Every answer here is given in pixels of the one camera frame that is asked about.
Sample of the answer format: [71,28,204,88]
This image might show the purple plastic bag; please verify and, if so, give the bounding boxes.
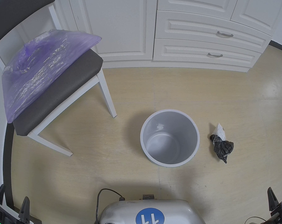
[1,29,102,123]

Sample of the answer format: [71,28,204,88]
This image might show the black plastic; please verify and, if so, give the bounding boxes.
[210,134,234,164]

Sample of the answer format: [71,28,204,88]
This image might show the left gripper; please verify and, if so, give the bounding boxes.
[0,184,30,224]

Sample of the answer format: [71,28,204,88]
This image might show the white plastic wrapper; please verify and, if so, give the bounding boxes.
[212,123,226,140]

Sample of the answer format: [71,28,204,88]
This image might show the white chair grey cushions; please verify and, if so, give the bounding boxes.
[0,0,118,157]

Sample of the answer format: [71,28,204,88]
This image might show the white trash bin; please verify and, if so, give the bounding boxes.
[140,109,200,167]

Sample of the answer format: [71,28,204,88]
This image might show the white wardrobe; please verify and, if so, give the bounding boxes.
[53,0,282,73]

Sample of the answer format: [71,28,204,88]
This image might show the thin black cable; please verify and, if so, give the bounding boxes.
[247,217,272,224]

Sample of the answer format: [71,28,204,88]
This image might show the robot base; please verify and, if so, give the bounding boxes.
[100,194,206,224]

